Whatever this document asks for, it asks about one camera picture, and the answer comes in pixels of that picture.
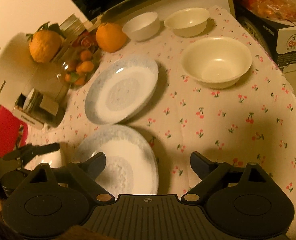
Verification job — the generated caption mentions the large cream bowl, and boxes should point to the large cream bowl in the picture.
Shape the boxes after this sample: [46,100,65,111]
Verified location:
[181,37,253,89]

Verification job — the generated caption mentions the plain white plate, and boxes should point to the plain white plate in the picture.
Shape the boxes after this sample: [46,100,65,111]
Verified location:
[24,150,65,170]

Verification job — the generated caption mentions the red stool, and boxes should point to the red stool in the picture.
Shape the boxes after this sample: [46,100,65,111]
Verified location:
[0,106,28,158]

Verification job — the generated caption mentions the dark jar with metal lid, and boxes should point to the dark jar with metal lid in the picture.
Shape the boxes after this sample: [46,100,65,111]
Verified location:
[23,88,65,127]

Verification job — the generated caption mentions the stacked metal tins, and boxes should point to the stacked metal tins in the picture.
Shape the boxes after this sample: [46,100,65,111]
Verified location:
[59,14,93,38]

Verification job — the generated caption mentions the small white bowl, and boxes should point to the small white bowl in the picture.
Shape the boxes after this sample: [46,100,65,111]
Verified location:
[122,11,160,41]

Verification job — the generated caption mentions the white kitchen appliance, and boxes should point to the white kitchen appliance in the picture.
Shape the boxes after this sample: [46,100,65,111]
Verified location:
[0,33,69,111]

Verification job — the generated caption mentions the black white cardboard box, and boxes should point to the black white cardboard box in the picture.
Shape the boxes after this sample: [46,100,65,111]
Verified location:
[237,14,296,73]

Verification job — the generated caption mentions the medium cream bowl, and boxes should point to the medium cream bowl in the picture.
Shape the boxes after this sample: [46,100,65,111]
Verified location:
[164,8,210,37]

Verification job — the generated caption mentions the white Changhong box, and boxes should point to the white Changhong box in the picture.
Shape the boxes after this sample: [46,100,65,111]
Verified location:
[12,108,44,129]

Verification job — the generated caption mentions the glass jar with kumquats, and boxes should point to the glass jar with kumquats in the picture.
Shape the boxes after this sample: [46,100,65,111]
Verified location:
[57,31,102,91]

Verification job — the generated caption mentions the orange citrus on table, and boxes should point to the orange citrus on table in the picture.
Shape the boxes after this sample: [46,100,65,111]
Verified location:
[95,22,128,53]

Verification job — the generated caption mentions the orange citrus on jar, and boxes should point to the orange citrus on jar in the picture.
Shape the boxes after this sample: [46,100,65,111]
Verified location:
[26,22,65,63]

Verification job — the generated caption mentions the blue patterned plate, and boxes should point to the blue patterned plate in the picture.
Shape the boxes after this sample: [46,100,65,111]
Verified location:
[72,125,159,198]
[84,54,159,125]

